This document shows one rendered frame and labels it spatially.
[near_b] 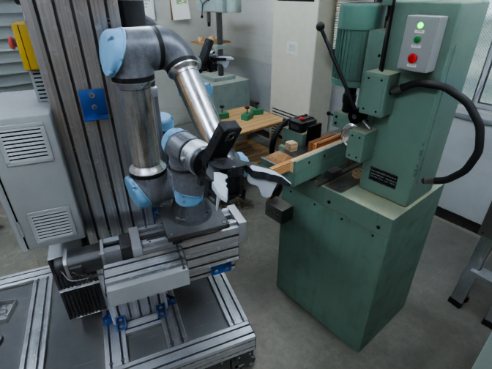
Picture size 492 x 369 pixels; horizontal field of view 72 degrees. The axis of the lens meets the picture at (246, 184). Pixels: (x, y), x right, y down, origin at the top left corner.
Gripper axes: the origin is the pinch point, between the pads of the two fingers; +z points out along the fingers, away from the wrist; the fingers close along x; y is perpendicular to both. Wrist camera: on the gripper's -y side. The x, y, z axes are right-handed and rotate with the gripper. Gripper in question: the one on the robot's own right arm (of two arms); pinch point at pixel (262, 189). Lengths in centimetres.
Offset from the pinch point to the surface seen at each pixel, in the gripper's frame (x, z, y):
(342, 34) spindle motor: -81, -54, -27
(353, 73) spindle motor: -85, -46, -13
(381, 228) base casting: -78, -13, 39
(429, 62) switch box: -75, -14, -22
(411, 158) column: -86, -14, 11
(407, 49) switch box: -74, -21, -25
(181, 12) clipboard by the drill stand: -166, -350, -31
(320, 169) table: -76, -46, 27
